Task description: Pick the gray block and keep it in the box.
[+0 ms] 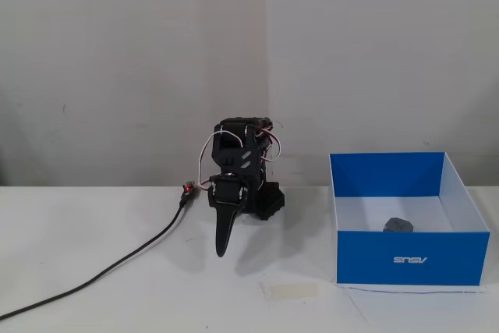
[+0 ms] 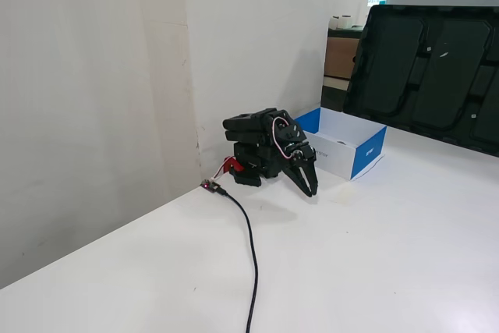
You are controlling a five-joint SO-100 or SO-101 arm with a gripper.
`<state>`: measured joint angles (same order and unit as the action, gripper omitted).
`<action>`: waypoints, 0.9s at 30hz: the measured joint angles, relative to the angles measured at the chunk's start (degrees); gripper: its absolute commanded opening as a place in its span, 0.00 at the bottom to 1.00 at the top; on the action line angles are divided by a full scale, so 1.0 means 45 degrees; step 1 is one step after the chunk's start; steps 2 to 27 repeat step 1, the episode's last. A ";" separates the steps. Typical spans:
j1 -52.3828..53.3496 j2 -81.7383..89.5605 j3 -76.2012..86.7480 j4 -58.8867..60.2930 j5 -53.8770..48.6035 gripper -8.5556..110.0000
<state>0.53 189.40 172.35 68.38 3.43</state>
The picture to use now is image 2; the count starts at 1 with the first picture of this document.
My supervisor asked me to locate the black plastic tray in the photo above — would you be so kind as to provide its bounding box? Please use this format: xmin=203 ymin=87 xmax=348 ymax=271
xmin=342 ymin=4 xmax=499 ymax=157

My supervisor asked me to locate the black USB cable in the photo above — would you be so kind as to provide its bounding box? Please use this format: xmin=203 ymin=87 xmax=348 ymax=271
xmin=216 ymin=186 xmax=260 ymax=333

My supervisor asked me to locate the dark shelf cabinet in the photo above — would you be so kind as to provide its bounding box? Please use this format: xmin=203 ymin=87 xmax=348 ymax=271
xmin=320 ymin=27 xmax=366 ymax=112

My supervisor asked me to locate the small controller board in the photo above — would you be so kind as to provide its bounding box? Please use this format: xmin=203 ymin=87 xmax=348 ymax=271
xmin=199 ymin=177 xmax=222 ymax=195

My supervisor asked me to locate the red clamp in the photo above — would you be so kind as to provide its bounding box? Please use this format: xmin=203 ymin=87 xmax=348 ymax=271
xmin=222 ymin=156 xmax=245 ymax=175

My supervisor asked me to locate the white red board cable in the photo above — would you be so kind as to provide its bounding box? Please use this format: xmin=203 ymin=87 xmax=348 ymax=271
xmin=211 ymin=161 xmax=232 ymax=182

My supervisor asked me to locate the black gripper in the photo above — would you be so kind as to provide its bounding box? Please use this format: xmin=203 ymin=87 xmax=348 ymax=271
xmin=281 ymin=140 xmax=320 ymax=198

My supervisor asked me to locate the blue white cardboard box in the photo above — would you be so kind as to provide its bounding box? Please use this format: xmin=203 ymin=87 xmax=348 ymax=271
xmin=293 ymin=107 xmax=388 ymax=182

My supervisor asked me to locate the white wrist servo cable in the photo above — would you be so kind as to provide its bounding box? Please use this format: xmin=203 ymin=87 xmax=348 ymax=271
xmin=270 ymin=115 xmax=294 ymax=161

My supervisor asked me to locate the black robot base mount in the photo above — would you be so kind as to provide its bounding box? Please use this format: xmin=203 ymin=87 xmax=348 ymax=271
xmin=232 ymin=152 xmax=282 ymax=187

